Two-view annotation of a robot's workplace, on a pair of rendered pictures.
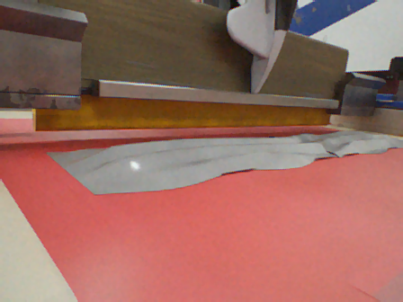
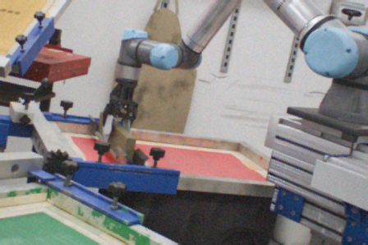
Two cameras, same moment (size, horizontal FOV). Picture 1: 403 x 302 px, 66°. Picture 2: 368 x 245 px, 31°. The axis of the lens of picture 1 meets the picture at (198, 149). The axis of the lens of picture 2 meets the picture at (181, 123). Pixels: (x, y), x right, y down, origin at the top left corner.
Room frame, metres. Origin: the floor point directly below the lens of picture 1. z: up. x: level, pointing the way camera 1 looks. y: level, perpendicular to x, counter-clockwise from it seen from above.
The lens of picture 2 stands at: (-0.55, 1.86, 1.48)
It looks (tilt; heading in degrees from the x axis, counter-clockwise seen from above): 10 degrees down; 289
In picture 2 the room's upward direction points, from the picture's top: 11 degrees clockwise
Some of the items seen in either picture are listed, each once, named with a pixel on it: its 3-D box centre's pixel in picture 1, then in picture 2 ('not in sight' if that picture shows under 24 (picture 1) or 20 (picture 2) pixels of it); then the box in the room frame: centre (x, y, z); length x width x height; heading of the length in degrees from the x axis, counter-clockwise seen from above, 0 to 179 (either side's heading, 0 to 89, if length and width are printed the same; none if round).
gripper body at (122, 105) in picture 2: not in sight; (124, 99); (0.29, -0.01, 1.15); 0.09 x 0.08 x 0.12; 130
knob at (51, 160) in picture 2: not in sight; (57, 162); (0.26, 0.39, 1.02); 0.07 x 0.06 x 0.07; 40
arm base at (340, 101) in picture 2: not in sight; (351, 99); (-0.39, 0.07, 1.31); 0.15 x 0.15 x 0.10
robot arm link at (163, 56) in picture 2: not in sight; (160, 55); (0.19, 0.00, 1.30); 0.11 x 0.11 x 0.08; 71
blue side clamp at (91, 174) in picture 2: not in sight; (125, 175); (0.15, 0.20, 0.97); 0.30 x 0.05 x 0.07; 40
